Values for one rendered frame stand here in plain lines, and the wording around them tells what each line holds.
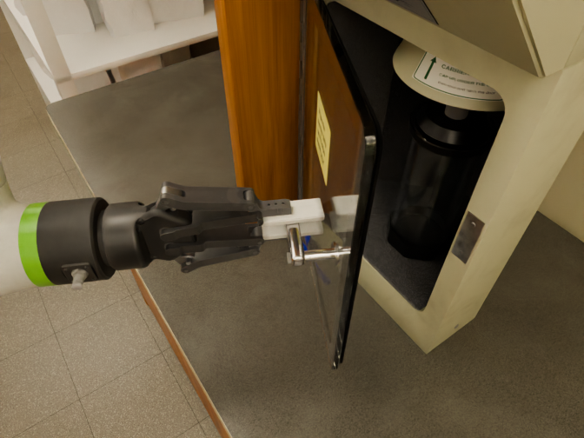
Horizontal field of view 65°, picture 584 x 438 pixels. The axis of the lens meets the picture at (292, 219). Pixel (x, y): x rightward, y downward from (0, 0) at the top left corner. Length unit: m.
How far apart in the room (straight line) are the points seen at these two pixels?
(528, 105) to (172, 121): 0.87
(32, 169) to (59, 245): 2.25
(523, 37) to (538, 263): 0.62
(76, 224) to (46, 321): 1.57
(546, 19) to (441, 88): 0.19
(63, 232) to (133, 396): 1.32
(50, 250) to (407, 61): 0.42
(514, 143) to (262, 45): 0.36
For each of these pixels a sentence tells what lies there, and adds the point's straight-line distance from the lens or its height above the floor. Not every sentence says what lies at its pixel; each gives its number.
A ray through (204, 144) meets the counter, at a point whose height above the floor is 0.94.
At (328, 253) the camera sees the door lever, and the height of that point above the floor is 1.21.
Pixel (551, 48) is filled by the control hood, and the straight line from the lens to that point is 0.37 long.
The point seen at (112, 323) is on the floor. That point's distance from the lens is 1.95.
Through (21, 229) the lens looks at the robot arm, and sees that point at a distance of 0.53.
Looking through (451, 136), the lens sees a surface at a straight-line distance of 0.59.
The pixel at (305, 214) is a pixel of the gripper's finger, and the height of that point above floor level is 1.22.
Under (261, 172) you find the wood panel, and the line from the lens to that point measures 0.78.
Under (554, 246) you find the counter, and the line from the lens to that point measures 0.96.
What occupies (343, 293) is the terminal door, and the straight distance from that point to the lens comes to 0.48.
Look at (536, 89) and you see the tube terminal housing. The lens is 0.43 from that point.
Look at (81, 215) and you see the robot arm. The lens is 0.51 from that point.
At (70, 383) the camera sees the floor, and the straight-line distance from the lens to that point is 1.89.
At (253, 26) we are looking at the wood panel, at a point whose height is 1.32.
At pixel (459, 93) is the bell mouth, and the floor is 1.33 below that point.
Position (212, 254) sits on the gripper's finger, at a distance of 0.55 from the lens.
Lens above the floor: 1.59
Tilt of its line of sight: 48 degrees down
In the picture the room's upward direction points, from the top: straight up
